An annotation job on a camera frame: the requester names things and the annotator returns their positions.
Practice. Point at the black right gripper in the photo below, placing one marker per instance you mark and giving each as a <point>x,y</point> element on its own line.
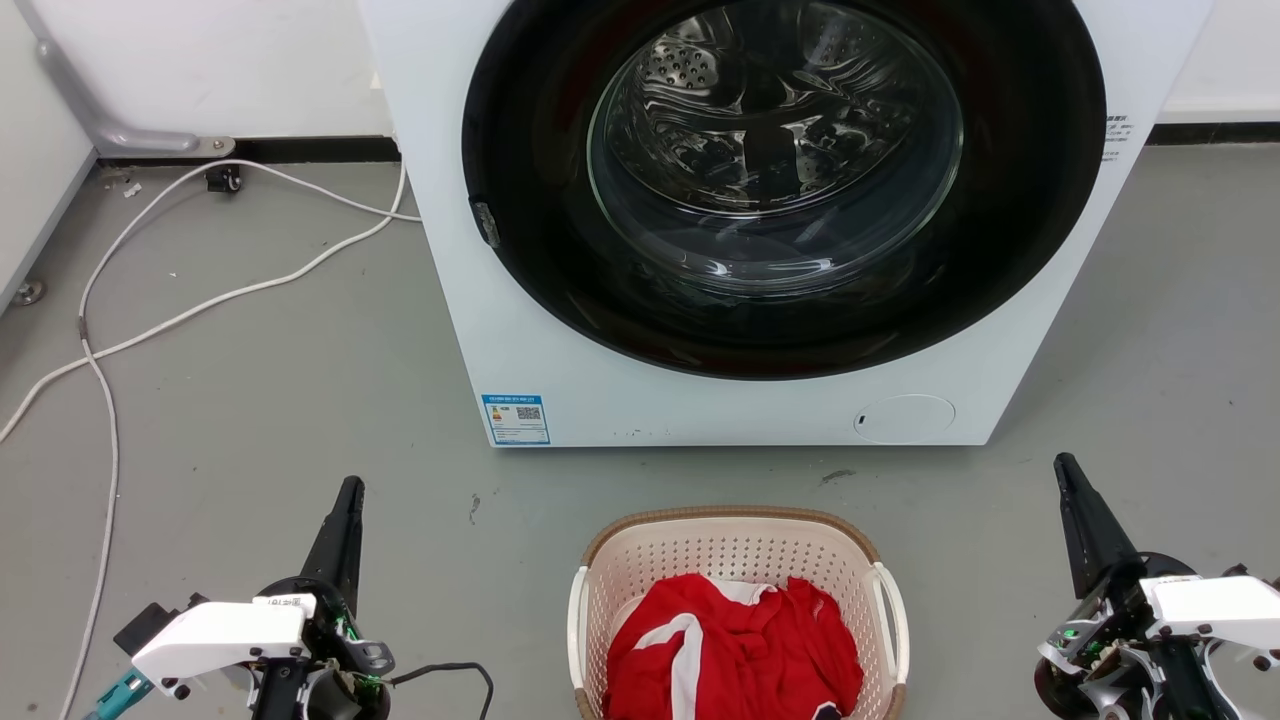
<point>1100,650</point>

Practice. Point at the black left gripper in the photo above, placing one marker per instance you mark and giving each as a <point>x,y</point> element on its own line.
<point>345,660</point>

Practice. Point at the beige plastic laundry basket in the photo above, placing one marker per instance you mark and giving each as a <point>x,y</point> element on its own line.
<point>735,545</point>

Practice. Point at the blue energy label sticker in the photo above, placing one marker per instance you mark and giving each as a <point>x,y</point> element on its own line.
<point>516,419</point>

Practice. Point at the round white filter cover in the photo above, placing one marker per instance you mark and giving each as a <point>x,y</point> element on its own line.
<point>905,418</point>

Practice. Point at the white front-load washing machine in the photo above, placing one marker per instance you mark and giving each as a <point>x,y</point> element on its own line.
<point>600,390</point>

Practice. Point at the silver door latch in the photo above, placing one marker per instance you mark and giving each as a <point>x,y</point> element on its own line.
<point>487,223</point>

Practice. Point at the red and white garment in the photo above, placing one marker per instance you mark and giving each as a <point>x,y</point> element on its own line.
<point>750,650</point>

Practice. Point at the small black caster wheel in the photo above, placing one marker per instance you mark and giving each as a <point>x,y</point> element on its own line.
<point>223,180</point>

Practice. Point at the small printed text label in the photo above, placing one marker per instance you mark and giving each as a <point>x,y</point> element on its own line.
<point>1117,137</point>

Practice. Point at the round metal floor foot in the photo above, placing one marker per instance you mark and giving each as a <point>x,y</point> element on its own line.
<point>28,292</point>

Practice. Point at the black round washer door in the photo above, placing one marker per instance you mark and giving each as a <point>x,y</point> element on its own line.
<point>560,150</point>

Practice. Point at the white cabinet panel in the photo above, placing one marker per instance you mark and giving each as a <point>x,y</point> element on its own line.
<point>30,170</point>

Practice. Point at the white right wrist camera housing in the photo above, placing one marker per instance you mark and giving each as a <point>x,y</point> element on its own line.
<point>1215,605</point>

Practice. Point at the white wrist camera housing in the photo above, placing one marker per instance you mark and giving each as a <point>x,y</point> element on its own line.
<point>1215,605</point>
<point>220,635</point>

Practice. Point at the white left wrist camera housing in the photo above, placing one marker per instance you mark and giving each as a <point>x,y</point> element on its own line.
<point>220,635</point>

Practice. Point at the grey metal pipe bracket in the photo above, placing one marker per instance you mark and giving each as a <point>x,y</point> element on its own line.
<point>110,125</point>

